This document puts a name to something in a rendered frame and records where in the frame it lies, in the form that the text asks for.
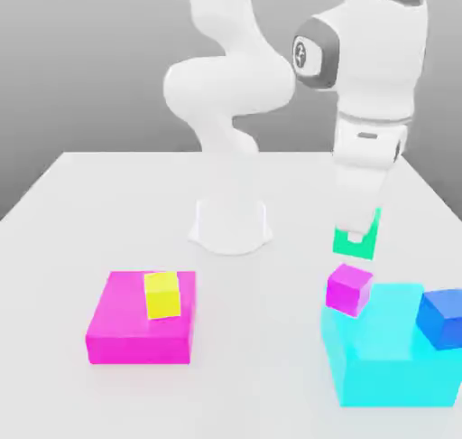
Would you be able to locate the large magenta box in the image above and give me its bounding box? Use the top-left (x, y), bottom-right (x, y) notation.
top-left (85, 270), bottom-right (197, 366)

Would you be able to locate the small blue cube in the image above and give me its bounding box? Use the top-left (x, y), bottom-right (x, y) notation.
top-left (414, 288), bottom-right (462, 351)

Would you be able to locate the small green cube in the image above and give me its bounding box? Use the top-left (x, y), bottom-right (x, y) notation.
top-left (331, 207), bottom-right (383, 262)

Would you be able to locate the large cyan box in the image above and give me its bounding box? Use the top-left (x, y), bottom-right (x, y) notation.
top-left (319, 282), bottom-right (462, 408)

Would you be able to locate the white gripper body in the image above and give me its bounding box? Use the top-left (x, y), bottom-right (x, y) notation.
top-left (333, 164), bottom-right (390, 233)

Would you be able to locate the small yellow cube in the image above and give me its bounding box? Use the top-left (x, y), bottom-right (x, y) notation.
top-left (143, 270), bottom-right (182, 321)

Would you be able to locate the small purple cube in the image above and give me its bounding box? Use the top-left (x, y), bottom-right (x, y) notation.
top-left (325, 262), bottom-right (374, 319)

